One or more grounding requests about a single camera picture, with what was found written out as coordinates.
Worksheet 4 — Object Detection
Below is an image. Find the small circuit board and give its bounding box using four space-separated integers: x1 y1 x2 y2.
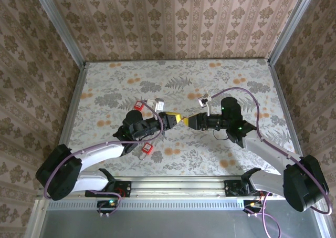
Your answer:
243 200 263 214
96 199 119 214

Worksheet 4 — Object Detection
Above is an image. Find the aluminium frame post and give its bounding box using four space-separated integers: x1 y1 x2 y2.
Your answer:
29 0 88 66
267 0 320 65

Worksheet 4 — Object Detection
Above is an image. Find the thin black wire loop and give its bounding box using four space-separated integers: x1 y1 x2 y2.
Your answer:
212 129 229 141

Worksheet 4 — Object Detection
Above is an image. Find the perforated metal cable tray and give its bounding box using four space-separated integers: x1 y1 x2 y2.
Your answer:
47 199 246 210

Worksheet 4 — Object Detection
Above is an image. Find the aluminium side rail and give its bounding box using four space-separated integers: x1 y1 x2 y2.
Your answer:
267 59 307 160
59 61 88 154

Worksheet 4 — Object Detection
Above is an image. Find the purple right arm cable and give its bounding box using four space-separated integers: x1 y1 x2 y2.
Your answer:
209 87 331 238

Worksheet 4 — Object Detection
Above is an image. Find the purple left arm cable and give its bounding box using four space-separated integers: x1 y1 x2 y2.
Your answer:
43 99 165 218

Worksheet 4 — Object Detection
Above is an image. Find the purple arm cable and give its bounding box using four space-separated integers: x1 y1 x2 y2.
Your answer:
43 99 165 218
209 87 331 238

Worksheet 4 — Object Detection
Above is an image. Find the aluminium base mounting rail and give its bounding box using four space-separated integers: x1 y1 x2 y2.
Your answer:
36 176 287 201

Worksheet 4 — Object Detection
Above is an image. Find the grey metal sheet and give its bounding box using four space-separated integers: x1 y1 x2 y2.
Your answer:
26 209 336 238

